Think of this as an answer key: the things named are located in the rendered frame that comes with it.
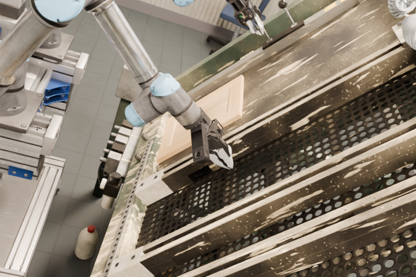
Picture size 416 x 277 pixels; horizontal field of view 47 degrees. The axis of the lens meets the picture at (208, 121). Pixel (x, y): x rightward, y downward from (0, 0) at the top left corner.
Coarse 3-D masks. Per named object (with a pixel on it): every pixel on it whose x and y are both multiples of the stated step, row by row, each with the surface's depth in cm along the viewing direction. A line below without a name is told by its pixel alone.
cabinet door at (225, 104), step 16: (240, 80) 197; (208, 96) 206; (224, 96) 196; (240, 96) 185; (208, 112) 194; (224, 112) 185; (240, 112) 177; (176, 128) 203; (176, 144) 190; (160, 160) 190
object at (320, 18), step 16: (352, 0) 184; (320, 16) 189; (336, 16) 188; (304, 32) 193; (272, 48) 198; (240, 64) 204; (256, 64) 203; (208, 80) 214; (224, 80) 209; (192, 96) 215
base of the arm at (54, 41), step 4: (56, 28) 199; (56, 32) 200; (60, 32) 204; (52, 36) 200; (56, 36) 201; (60, 36) 204; (48, 40) 199; (52, 40) 201; (56, 40) 201; (60, 40) 204; (44, 44) 198; (48, 44) 199; (52, 44) 200; (56, 44) 202; (60, 44) 206; (44, 48) 200; (48, 48) 200; (52, 48) 202
